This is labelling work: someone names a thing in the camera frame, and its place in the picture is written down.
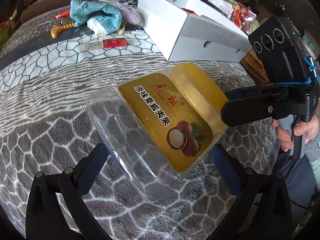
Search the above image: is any clear plastic nut jar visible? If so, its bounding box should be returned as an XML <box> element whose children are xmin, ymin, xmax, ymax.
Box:
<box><xmin>86</xmin><ymin>63</ymin><xmax>227</xmax><ymax>202</ymax></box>

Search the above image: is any grey sleeve forearm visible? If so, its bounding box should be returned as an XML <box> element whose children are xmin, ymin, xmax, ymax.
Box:
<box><xmin>305</xmin><ymin>132</ymin><xmax>320</xmax><ymax>191</ymax></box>

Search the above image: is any person's right hand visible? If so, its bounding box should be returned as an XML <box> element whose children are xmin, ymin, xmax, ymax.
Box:
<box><xmin>272</xmin><ymin>114</ymin><xmax>319</xmax><ymax>152</ymax></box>

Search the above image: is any wicker basket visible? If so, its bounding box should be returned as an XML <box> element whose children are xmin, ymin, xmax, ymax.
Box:
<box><xmin>240</xmin><ymin>49</ymin><xmax>270</xmax><ymax>84</ymax></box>

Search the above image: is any red snack bag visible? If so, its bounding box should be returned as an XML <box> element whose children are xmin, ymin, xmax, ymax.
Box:
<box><xmin>208</xmin><ymin>0</ymin><xmax>257</xmax><ymax>31</ymax></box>

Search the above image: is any white cardboard box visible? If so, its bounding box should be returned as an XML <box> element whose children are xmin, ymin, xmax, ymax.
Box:
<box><xmin>137</xmin><ymin>0</ymin><xmax>252</xmax><ymax>62</ymax></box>

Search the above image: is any patterned grey blanket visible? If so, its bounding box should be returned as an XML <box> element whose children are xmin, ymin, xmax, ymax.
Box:
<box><xmin>0</xmin><ymin>4</ymin><xmax>281</xmax><ymax>240</ymax></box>

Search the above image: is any teal knitted cloth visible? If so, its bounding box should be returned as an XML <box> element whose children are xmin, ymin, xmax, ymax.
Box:
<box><xmin>69</xmin><ymin>0</ymin><xmax>122</xmax><ymax>35</ymax></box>

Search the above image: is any red plastic tool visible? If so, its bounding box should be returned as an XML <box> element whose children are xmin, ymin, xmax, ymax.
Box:
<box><xmin>53</xmin><ymin>10</ymin><xmax>70</xmax><ymax>20</ymax></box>

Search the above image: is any black camera box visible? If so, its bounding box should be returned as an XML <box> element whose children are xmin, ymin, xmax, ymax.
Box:
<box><xmin>248</xmin><ymin>16</ymin><xmax>316</xmax><ymax>84</ymax></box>

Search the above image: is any yellow handled corkscrew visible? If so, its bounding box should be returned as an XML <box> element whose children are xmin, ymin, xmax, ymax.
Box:
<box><xmin>50</xmin><ymin>23</ymin><xmax>75</xmax><ymax>39</ymax></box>

